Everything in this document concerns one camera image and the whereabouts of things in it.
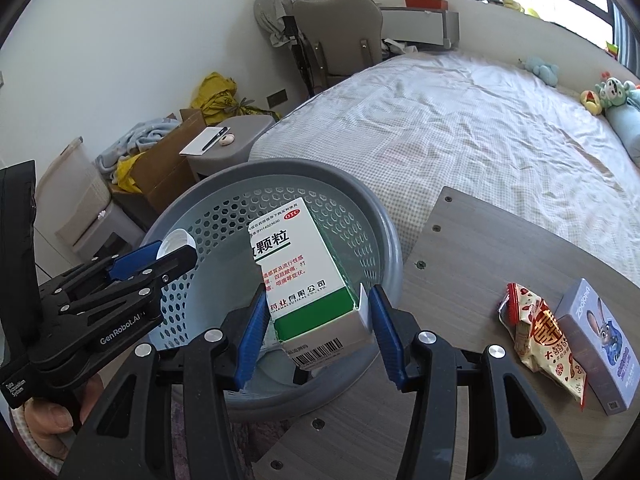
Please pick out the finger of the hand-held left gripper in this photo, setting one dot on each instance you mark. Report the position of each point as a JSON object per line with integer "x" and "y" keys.
{"x": 165, "y": 267}
{"x": 132, "y": 262}

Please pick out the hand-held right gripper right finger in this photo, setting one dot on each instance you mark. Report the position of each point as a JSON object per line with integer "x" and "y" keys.
{"x": 386, "y": 340}

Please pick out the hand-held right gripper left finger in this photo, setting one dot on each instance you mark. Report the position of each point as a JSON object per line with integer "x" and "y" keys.
{"x": 250, "y": 340}

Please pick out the white round plastic piece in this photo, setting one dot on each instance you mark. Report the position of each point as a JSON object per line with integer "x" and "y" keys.
{"x": 175, "y": 241}

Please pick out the white and green medicine box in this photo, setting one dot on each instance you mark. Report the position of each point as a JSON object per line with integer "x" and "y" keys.
{"x": 295, "y": 260}

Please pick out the grey perforated plastic basket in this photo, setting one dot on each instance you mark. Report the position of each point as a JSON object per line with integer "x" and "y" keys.
{"x": 320, "y": 195}

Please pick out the person's left forearm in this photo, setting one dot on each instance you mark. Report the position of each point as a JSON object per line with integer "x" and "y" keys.
{"x": 30, "y": 452}

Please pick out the person's left hand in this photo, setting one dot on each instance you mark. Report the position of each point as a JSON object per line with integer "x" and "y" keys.
{"x": 50, "y": 417}

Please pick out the purple fleece pants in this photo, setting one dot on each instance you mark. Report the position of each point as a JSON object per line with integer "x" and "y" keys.
{"x": 250, "y": 437}

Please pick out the brown cardboard box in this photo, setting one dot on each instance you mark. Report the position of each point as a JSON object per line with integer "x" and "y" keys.
{"x": 165, "y": 165}

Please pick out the light blue towel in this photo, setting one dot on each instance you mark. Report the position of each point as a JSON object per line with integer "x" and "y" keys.
{"x": 135, "y": 142}

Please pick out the white notebook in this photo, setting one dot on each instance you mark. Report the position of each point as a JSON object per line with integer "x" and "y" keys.
{"x": 200, "y": 142}

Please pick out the grey round stool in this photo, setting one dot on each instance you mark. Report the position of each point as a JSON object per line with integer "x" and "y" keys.
{"x": 235, "y": 155}

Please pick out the black pen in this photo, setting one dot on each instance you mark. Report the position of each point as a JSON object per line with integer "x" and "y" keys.
{"x": 216, "y": 140}

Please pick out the small beige oval object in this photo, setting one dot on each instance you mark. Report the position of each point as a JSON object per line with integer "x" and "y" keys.
{"x": 227, "y": 139}

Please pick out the red and beige snack wrapper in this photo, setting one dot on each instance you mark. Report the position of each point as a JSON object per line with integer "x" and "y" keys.
{"x": 545, "y": 340}

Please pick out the yellow fabric bag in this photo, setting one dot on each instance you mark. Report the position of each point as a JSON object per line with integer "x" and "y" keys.
{"x": 217, "y": 95}

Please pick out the bed with white checked sheet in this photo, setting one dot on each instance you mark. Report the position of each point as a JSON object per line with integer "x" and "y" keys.
{"x": 450, "y": 135}

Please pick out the pale purple cartoon box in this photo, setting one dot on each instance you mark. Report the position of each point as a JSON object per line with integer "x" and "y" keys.
{"x": 600, "y": 360}

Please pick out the grey garment on chair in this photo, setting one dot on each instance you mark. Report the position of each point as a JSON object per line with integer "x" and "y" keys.
{"x": 275, "y": 7}

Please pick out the grey upholstered chair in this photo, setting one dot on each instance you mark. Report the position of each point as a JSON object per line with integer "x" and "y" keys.
{"x": 340, "y": 30}

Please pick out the light blue plush toy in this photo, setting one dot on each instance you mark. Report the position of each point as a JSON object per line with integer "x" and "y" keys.
{"x": 542, "y": 70}

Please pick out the grey bedside cabinet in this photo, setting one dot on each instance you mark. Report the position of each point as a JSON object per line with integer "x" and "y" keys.
{"x": 420, "y": 27}

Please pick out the yellow and red plush toy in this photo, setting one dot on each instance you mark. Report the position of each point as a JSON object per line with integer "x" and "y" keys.
{"x": 592, "y": 102}

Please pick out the rolled blue quilt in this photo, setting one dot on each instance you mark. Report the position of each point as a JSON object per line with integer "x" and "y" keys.
{"x": 625, "y": 130}

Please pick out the green plush toy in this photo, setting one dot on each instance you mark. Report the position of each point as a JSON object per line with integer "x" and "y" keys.
{"x": 615, "y": 92}

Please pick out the flat red box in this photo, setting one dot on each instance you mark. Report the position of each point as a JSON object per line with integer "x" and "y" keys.
{"x": 426, "y": 3}

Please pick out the yellow toy on sill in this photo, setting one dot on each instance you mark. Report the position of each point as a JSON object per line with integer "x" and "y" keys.
{"x": 513, "y": 6}

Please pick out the dark wall outlet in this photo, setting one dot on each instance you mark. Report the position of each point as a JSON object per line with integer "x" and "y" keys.
{"x": 277, "y": 98}

